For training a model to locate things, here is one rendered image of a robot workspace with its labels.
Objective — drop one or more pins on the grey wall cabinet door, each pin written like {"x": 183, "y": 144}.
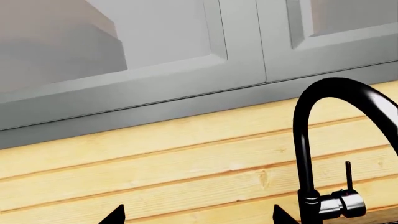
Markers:
{"x": 130, "y": 58}
{"x": 329, "y": 42}

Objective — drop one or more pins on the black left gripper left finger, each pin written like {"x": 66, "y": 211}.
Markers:
{"x": 116, "y": 217}

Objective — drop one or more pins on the grey wall cabinet frame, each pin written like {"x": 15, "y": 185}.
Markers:
{"x": 174, "y": 112}

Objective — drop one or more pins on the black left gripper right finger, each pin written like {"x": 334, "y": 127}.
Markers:
{"x": 281, "y": 217}

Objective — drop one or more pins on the black gooseneck sink faucet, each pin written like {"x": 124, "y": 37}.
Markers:
{"x": 302, "y": 149}

